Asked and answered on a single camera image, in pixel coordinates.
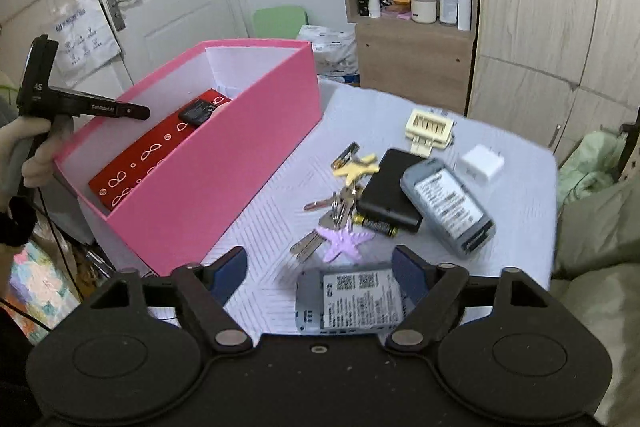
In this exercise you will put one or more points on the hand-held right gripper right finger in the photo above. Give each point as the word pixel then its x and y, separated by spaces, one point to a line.
pixel 407 271

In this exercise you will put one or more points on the green folding table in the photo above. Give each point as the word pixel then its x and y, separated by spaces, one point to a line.
pixel 280 22

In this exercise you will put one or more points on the grey device white label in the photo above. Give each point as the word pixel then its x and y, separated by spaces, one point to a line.
pixel 450 207
pixel 345 302

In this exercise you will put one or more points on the colourful patterned mat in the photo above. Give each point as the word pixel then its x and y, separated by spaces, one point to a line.
pixel 35 287

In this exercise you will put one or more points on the black small bottle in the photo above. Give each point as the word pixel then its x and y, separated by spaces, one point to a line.
pixel 363 2

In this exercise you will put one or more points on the bunch of silver keys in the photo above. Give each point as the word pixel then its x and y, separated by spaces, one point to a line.
pixel 305 247

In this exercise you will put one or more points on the white can red cap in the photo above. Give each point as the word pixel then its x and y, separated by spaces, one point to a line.
pixel 448 2

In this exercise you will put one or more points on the red patterned card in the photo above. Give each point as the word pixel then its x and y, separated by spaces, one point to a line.
pixel 150 157

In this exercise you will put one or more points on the white plastic tissue pack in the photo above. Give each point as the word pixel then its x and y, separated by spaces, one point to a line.
pixel 332 52

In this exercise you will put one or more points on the wooden shelf unit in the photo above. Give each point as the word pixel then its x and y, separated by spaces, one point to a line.
pixel 410 57

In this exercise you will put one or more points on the cream plug adapter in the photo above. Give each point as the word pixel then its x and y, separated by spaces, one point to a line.
pixel 427 127

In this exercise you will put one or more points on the small dark metal key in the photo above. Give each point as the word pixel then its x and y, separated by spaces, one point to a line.
pixel 347 153

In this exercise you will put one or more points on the tall white cylinder bottle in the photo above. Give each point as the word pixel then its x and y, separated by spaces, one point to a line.
pixel 464 7

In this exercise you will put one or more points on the person's left hand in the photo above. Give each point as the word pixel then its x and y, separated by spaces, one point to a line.
pixel 37 169

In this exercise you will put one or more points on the olive green duvet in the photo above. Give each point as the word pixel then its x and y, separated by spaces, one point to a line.
pixel 600 257

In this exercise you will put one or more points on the black power bank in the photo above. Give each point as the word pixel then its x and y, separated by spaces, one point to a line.
pixel 385 192

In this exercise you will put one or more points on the wooden wardrobe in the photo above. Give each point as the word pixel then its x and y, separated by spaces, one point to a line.
pixel 540 7

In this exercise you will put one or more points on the white charger cube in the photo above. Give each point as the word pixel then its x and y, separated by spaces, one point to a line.
pixel 480 162

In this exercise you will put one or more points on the black gold AA battery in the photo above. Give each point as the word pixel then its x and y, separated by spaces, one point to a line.
pixel 375 225

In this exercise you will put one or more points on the white round jar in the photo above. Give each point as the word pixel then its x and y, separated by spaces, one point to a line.
pixel 423 7

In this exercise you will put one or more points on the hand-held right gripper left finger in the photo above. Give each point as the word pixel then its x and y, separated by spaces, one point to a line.
pixel 230 271

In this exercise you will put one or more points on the pink box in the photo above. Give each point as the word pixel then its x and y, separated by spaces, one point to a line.
pixel 225 167
pixel 396 12

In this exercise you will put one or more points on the pink flat box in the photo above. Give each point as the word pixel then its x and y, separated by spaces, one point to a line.
pixel 396 12

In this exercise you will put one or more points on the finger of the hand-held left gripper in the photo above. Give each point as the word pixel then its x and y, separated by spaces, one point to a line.
pixel 100 108

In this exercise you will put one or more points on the light green cloth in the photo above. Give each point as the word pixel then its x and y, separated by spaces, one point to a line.
pixel 585 167

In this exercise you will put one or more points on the white tote bag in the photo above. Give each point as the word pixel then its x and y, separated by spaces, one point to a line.
pixel 80 37

